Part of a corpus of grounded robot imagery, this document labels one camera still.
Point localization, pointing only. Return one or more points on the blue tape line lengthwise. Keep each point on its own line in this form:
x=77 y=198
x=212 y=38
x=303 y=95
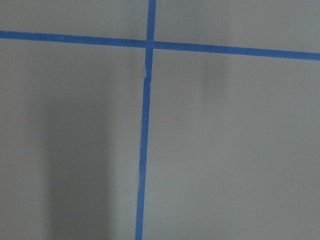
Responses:
x=146 y=98

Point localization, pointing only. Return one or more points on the blue tape line crosswise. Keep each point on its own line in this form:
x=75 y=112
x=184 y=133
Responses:
x=159 y=45

